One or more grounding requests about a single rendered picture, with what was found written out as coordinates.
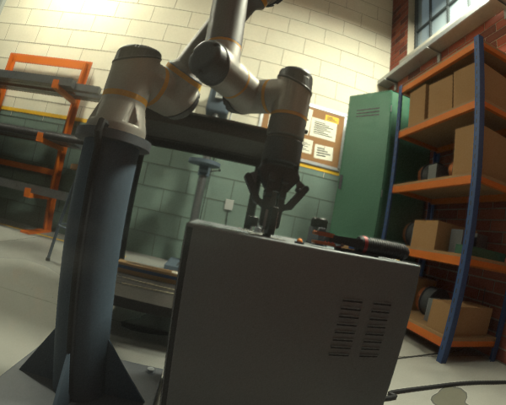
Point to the blue orange shelf unit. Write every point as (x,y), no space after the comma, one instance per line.
(472,190)

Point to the large cardboard box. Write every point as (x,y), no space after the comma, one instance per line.
(482,154)
(482,88)

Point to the green flat box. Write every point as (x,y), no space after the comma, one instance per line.
(489,254)

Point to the cork notice board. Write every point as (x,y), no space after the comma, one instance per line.
(326,139)

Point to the small black bracket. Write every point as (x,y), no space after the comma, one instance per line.
(253,223)

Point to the small cardboard box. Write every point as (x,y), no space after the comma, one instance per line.
(418,103)
(440,97)

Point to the grey stool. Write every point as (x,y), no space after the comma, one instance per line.
(55,238)

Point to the barred window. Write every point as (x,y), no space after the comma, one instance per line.
(451,17)

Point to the grey welder body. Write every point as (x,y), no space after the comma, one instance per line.
(278,320)

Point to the grey wall socket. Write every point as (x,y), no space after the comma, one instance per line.
(228,204)

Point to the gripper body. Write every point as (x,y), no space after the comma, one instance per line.
(282,156)

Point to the flat cardboard box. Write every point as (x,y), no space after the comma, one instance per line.
(459,316)

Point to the grey low bench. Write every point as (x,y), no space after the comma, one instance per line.
(147,282)

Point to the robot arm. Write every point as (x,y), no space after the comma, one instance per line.
(128,88)

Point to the grey pillar drill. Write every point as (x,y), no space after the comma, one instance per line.
(203,185)

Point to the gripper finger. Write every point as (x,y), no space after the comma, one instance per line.
(295,196)
(259,190)

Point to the orange steel bar rack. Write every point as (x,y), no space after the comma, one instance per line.
(46,139)

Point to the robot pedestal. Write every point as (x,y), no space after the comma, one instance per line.
(97,236)

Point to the green metal locker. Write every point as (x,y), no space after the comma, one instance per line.
(362,177)

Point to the black round knob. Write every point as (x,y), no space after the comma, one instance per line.
(319,222)

